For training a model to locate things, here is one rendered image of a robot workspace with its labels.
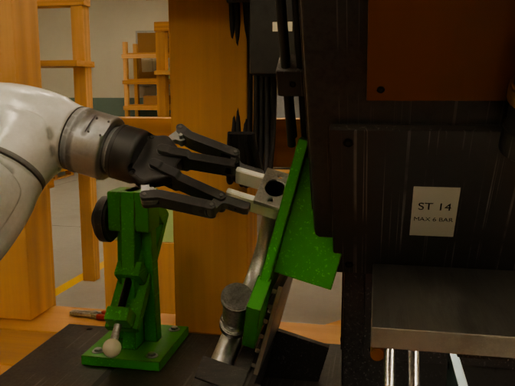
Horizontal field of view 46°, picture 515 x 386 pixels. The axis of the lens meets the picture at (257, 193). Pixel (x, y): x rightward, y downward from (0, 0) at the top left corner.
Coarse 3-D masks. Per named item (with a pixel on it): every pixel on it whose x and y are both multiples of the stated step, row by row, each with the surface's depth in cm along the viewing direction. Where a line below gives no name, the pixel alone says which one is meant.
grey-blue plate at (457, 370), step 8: (448, 360) 67; (456, 360) 65; (448, 368) 67; (456, 368) 63; (448, 376) 67; (456, 376) 62; (464, 376) 62; (448, 384) 67; (456, 384) 61; (464, 384) 60
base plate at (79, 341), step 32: (32, 352) 101; (64, 352) 101; (192, 352) 101; (0, 384) 90; (32, 384) 90; (64, 384) 90; (96, 384) 90; (128, 384) 90; (160, 384) 90; (288, 384) 90; (320, 384) 90
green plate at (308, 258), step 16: (304, 144) 67; (304, 160) 69; (288, 176) 68; (304, 176) 69; (288, 192) 68; (304, 192) 69; (288, 208) 69; (304, 208) 69; (288, 224) 70; (304, 224) 70; (272, 240) 69; (288, 240) 70; (304, 240) 70; (320, 240) 70; (272, 256) 70; (288, 256) 71; (304, 256) 70; (320, 256) 70; (336, 256) 70; (272, 272) 71; (288, 272) 71; (304, 272) 71; (320, 272) 70; (272, 288) 78
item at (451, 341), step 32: (384, 288) 61; (416, 288) 61; (448, 288) 61; (480, 288) 61; (512, 288) 61; (384, 320) 52; (416, 320) 52; (448, 320) 52; (480, 320) 52; (512, 320) 52; (448, 352) 50; (480, 352) 49; (512, 352) 49
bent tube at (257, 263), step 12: (264, 180) 78; (276, 180) 79; (264, 192) 77; (276, 192) 81; (264, 204) 76; (276, 204) 76; (264, 216) 82; (264, 228) 84; (264, 240) 85; (264, 252) 85; (252, 264) 86; (252, 276) 85; (252, 288) 84; (216, 348) 79; (228, 348) 78; (228, 360) 78
